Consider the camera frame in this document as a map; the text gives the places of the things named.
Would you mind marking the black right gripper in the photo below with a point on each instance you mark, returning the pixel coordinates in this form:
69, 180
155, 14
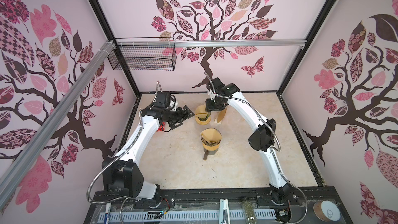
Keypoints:
208, 107

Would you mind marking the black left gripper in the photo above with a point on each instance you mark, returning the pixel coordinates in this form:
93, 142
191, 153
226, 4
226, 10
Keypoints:
181, 117

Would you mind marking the orange coffee filter box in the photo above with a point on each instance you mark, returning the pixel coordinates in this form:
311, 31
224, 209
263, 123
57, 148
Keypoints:
221, 115

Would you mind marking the green glass dripper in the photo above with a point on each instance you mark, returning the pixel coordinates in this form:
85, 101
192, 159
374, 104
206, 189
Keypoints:
202, 117

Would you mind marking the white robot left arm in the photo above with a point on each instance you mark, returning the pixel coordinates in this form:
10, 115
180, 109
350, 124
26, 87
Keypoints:
164, 113

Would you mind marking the red gummy candy bag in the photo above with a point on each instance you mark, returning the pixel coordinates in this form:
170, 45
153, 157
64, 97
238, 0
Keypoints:
161, 128

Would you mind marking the green herb filled jar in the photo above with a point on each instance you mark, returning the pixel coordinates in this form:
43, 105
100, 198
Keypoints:
248, 211

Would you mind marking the brown tape roll white disc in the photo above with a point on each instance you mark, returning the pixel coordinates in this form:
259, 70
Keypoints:
327, 211

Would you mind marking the smoked glass carafe wooden handle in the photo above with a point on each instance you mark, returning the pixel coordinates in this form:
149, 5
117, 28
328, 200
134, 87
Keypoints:
208, 153

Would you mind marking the black wire mesh basket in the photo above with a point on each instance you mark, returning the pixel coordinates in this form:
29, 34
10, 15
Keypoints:
144, 53

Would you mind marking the white centre bracket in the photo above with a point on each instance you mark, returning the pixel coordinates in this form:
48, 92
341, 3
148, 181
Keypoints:
224, 214

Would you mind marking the white slotted cable duct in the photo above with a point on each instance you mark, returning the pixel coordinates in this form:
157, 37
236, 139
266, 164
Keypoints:
210, 216

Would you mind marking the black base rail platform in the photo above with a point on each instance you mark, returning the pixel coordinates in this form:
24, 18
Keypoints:
298, 206

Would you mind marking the aluminium side rail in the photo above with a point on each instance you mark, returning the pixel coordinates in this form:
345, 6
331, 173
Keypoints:
19, 168

